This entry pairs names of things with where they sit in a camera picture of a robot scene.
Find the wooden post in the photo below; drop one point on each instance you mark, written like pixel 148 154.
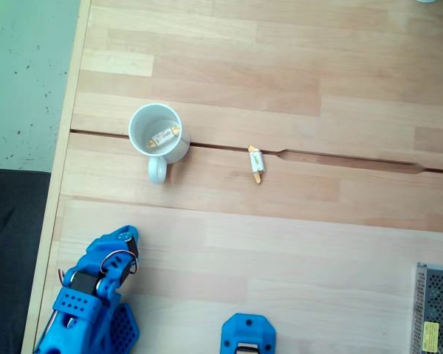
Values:
pixel 246 349

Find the blue post mount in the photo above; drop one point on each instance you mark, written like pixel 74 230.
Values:
pixel 248 330

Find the white printed mug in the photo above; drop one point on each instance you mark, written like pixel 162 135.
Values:
pixel 140 121

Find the metal mesh power supply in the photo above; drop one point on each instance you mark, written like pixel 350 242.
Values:
pixel 437 309

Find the white round object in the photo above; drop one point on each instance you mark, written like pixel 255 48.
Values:
pixel 426 0

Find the caramel sweet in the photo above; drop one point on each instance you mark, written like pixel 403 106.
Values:
pixel 256 162
pixel 163 137

